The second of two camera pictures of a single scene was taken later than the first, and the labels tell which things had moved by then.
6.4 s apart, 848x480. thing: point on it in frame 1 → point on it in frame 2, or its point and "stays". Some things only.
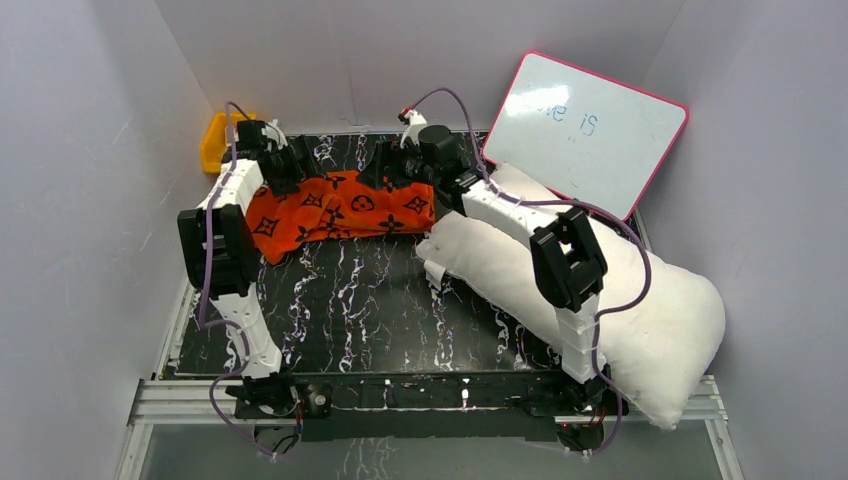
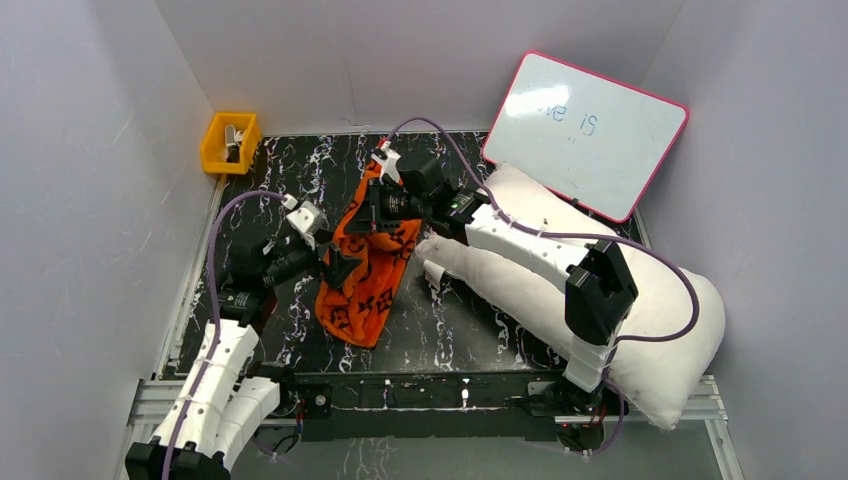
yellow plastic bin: [213, 143] stays
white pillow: [661, 325] stays
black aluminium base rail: [418, 405] stays
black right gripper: [386, 154] → [370, 216]
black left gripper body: [289, 168] → [325, 255]
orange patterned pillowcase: [338, 206] → [358, 308]
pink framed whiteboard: [590, 140] stays
